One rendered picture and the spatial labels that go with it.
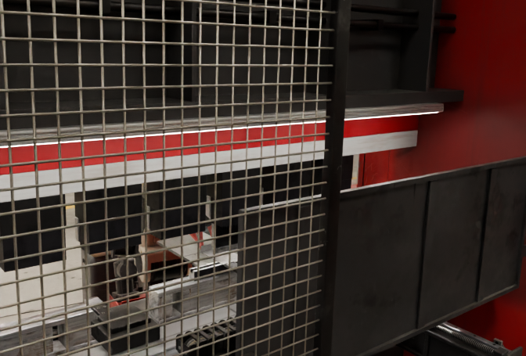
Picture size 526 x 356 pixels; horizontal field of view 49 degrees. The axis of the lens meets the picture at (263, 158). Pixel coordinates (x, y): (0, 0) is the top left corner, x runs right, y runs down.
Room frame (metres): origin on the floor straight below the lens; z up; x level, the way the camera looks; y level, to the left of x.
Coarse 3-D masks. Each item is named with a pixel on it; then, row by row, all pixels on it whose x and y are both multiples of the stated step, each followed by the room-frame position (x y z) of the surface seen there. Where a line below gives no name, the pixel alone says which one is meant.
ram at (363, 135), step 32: (256, 128) 1.68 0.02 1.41; (288, 128) 1.76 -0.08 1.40; (320, 128) 1.84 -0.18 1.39; (352, 128) 1.94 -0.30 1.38; (384, 128) 2.04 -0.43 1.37; (416, 128) 2.16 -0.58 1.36; (0, 160) 1.23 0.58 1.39; (32, 160) 1.27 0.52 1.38; (96, 160) 1.37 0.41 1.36; (128, 160) 1.42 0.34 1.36; (160, 160) 1.48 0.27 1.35; (192, 160) 1.54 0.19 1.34; (224, 160) 1.61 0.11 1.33; (256, 160) 1.68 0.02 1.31; (0, 192) 1.23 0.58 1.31; (32, 192) 1.27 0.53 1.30; (64, 192) 1.32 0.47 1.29
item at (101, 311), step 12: (84, 300) 1.36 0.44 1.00; (96, 300) 1.35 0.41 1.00; (96, 312) 1.29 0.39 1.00; (120, 312) 1.23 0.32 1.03; (132, 312) 1.23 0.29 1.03; (144, 312) 1.26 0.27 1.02; (120, 324) 1.18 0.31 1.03; (132, 324) 1.18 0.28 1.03; (144, 324) 1.20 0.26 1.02; (156, 324) 1.20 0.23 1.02; (96, 336) 1.19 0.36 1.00; (132, 336) 1.16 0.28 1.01; (144, 336) 1.18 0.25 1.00; (156, 336) 1.20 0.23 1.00; (120, 348) 1.14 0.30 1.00
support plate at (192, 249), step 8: (160, 240) 1.83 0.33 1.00; (168, 240) 1.83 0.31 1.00; (176, 240) 1.84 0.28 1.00; (184, 240) 1.84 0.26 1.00; (192, 240) 1.84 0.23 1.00; (176, 248) 1.76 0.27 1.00; (184, 248) 1.76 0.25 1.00; (192, 248) 1.77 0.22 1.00; (192, 256) 1.70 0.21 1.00; (200, 256) 1.70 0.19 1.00; (200, 264) 1.63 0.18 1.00
